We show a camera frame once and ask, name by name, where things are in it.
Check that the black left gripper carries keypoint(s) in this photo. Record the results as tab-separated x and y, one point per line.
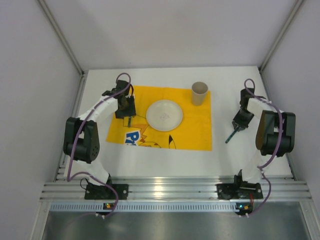
125	113

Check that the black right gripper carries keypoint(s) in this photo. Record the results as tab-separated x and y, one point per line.
240	123

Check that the spoon with teal handle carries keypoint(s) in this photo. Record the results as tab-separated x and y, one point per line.
231	135

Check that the cream round plate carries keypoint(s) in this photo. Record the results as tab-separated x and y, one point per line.
164	115

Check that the yellow cartoon print cloth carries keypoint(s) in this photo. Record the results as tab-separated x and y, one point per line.
194	132

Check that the beige paper cup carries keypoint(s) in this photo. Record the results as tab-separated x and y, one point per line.
199	91

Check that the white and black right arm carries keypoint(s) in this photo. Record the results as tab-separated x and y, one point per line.
275	134

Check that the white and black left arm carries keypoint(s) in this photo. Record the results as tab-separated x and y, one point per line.
81	135

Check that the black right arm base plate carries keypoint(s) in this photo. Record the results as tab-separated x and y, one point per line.
231	191

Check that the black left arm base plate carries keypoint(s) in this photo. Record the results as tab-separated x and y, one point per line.
99	192

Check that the perforated grey cable duct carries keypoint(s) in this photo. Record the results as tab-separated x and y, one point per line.
127	206

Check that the right aluminium corner post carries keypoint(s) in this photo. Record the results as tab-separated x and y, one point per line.
293	13

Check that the aluminium corner post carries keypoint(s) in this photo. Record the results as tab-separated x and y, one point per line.
293	13
60	35

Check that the left aluminium corner post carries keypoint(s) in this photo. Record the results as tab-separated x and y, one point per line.
60	35

